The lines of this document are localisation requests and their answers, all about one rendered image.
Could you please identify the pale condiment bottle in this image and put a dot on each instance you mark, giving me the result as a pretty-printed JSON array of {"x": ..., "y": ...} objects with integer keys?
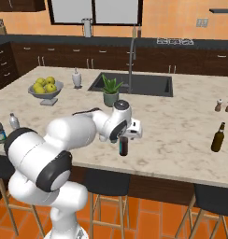
[{"x": 134, "y": 32}]

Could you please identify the clear plastic bottle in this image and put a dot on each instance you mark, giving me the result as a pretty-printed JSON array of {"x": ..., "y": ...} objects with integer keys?
[{"x": 14, "y": 122}]

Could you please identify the dark wood cupboard run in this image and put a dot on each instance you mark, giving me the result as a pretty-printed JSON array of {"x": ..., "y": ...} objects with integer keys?
[{"x": 72, "y": 56}]

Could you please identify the grey fruit bowl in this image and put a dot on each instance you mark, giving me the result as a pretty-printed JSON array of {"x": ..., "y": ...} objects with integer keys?
[{"x": 48, "y": 95}]

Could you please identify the brown condiment bottle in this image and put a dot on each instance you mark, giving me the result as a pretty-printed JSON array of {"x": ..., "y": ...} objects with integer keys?
[{"x": 139, "y": 31}]

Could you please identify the dark sink basin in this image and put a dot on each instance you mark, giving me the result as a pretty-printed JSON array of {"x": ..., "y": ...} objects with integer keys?
[{"x": 147, "y": 84}]

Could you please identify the yellow green apple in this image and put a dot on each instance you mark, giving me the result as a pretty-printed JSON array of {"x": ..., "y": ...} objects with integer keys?
[
  {"x": 39, "y": 90},
  {"x": 40, "y": 81},
  {"x": 50, "y": 80},
  {"x": 37, "y": 86},
  {"x": 50, "y": 88}
]

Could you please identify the black framed window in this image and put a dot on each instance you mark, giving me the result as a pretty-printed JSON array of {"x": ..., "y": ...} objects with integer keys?
[{"x": 94, "y": 11}]

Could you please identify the olive brown glass bottle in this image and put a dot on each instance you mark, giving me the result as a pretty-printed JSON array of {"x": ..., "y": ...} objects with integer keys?
[{"x": 218, "y": 140}]

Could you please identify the white soap dispenser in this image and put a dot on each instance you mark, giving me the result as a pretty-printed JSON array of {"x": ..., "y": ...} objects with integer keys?
[{"x": 77, "y": 79}]

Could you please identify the black seat wooden stool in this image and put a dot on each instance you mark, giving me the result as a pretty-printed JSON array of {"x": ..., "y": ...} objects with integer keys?
[
  {"x": 108, "y": 183},
  {"x": 214, "y": 200},
  {"x": 0, "y": 168}
]

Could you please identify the grey paper towel holder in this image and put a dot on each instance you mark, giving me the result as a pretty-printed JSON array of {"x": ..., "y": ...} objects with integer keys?
[{"x": 87, "y": 28}]

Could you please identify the dark wood wall cupboard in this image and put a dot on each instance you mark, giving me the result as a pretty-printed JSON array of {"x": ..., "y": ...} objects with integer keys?
[{"x": 19, "y": 5}]

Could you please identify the brown utensil holder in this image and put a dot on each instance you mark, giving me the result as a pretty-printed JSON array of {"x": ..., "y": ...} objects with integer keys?
[{"x": 2, "y": 27}]

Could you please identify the grey sink tap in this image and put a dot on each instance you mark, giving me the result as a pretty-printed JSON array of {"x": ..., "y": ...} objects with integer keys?
[{"x": 131, "y": 62}]

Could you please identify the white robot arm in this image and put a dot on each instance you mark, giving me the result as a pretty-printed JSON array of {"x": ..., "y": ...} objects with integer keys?
[{"x": 41, "y": 155}]

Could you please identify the grey wall outlet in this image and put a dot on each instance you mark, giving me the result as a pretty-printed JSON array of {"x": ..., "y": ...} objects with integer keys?
[{"x": 202, "y": 22}]

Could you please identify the dark brown glass bottle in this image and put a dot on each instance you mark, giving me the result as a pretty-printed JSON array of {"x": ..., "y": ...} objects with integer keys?
[{"x": 123, "y": 147}]

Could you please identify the dark wall shelf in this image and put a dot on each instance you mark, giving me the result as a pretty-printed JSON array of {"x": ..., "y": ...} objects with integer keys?
[{"x": 221, "y": 11}]

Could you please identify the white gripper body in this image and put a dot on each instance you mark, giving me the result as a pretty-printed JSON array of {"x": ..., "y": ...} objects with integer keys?
[{"x": 133, "y": 132}]

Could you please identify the white dish rack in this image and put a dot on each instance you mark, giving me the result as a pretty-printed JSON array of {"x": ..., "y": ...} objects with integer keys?
[{"x": 175, "y": 41}]

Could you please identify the green plant in grey pot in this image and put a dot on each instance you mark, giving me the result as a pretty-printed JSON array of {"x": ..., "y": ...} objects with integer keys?
[{"x": 111, "y": 93}]

